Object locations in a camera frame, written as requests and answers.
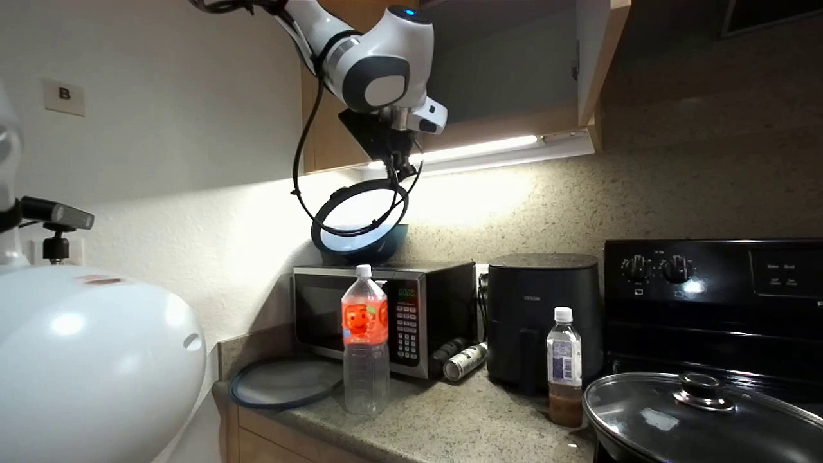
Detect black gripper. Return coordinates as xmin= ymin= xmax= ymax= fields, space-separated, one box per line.
xmin=375 ymin=118 xmax=428 ymax=195

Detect silver black microwave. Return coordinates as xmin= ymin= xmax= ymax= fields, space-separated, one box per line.
xmin=292 ymin=259 xmax=478 ymax=384

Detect glass pan lid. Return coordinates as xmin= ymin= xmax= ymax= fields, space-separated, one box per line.
xmin=579 ymin=368 xmax=823 ymax=463

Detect dark blue bowl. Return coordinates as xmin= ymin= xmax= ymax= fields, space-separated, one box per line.
xmin=311 ymin=220 xmax=413 ymax=267

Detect under-cabinet light strip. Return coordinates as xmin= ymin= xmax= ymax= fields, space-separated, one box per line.
xmin=357 ymin=125 xmax=600 ymax=188

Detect black air fryer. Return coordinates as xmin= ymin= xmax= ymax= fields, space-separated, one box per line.
xmin=485 ymin=253 xmax=606 ymax=395

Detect small silver black canister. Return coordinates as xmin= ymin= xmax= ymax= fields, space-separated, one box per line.
xmin=433 ymin=335 xmax=494 ymax=386

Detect large bottle orange label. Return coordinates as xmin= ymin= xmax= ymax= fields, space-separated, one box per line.
xmin=339 ymin=262 xmax=395 ymax=419

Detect round dark grey plate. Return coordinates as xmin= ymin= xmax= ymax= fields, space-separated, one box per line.
xmin=229 ymin=356 xmax=347 ymax=412

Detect small bottle brown liquid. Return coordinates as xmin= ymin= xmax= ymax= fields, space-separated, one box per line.
xmin=544 ymin=303 xmax=586 ymax=429

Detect black stove knob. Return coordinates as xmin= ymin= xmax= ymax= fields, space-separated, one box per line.
xmin=660 ymin=253 xmax=698 ymax=285
xmin=621 ymin=253 xmax=656 ymax=285

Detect wooden base cabinet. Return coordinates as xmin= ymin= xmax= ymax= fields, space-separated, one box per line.
xmin=224 ymin=402 xmax=381 ymax=463

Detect black frying pan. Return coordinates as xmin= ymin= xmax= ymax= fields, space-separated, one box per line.
xmin=590 ymin=428 xmax=625 ymax=463

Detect black electric stove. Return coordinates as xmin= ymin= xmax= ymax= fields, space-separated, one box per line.
xmin=590 ymin=237 xmax=823 ymax=463

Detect dark range hood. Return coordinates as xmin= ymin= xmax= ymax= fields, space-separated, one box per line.
xmin=719 ymin=0 xmax=823 ymax=39

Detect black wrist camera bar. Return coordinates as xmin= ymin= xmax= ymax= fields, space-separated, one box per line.
xmin=339 ymin=109 xmax=399 ymax=150

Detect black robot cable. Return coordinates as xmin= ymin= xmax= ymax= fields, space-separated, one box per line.
xmin=190 ymin=0 xmax=428 ymax=229

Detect white wall socket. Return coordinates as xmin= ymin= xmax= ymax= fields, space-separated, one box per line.
xmin=473 ymin=259 xmax=491 ymax=303

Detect black camera on stand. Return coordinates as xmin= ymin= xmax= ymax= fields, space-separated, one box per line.
xmin=15 ymin=195 xmax=99 ymax=264

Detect white wall switch plate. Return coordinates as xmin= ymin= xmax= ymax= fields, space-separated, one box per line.
xmin=45 ymin=76 xmax=87 ymax=121

